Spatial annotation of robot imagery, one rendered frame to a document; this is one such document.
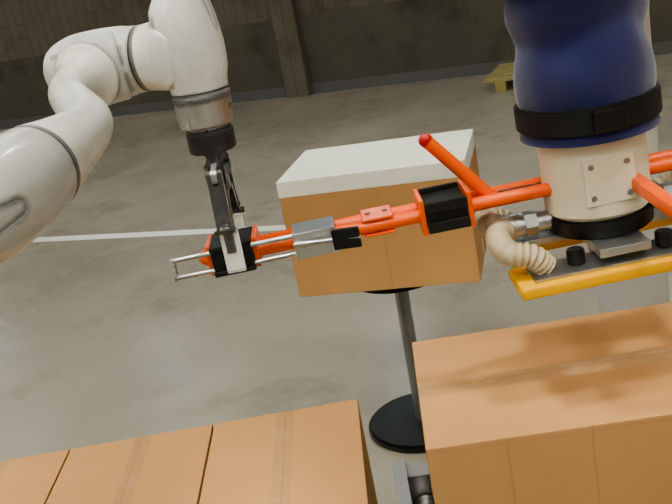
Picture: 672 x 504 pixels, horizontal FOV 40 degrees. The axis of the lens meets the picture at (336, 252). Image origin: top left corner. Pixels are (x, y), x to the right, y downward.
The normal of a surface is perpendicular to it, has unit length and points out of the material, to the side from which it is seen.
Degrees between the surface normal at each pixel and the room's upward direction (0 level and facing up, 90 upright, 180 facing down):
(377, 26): 90
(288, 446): 0
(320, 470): 0
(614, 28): 74
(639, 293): 90
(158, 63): 92
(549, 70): 82
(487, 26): 90
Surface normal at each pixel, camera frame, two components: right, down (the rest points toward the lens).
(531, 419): -0.18, -0.93
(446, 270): -0.20, 0.36
